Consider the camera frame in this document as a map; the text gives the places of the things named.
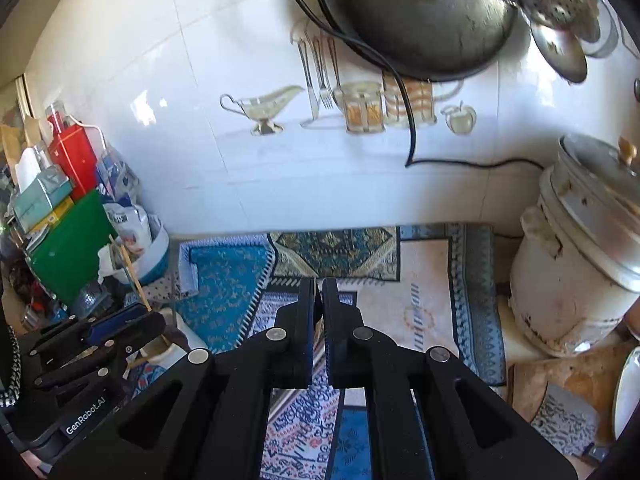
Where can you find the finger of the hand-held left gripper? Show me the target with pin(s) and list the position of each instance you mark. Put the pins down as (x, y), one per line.
(115, 322)
(90, 367)

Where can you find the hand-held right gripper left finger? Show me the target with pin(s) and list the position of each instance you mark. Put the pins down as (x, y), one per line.
(312, 355)

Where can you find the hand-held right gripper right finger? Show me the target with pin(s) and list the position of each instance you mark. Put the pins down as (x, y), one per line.
(326, 350)

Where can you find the wooden chopstick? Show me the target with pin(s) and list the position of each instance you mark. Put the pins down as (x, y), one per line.
(131, 275)

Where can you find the white ceramic cup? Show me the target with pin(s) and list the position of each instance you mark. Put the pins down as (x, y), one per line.
(187, 332)

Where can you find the clear glass bowl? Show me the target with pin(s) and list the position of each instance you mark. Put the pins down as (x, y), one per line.
(92, 300)

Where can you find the crumpled white tissue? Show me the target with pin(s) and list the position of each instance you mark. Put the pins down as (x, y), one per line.
(107, 262)

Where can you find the white teal basin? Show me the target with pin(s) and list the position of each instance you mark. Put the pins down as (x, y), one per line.
(155, 260)

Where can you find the green box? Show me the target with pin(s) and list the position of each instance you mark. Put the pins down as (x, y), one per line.
(65, 250)

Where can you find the printed plastic bag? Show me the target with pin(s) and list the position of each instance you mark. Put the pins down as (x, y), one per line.
(125, 220)

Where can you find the patchwork patterned mat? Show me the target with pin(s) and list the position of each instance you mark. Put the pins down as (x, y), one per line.
(430, 285)

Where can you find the teal tissue box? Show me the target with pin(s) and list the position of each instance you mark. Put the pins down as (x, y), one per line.
(40, 195)

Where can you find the red tin box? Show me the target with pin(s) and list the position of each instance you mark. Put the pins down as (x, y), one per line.
(72, 160)

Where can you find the white rice cooker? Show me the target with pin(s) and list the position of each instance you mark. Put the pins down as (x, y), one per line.
(560, 285)

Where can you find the patterned plate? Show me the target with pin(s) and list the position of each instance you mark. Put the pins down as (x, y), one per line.
(627, 395)

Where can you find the black wok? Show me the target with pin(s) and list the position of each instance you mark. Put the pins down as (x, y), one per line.
(415, 25)

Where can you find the steel ladle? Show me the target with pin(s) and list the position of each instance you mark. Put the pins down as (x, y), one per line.
(562, 55)

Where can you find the mesh strainer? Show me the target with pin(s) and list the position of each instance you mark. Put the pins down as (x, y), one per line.
(607, 35)

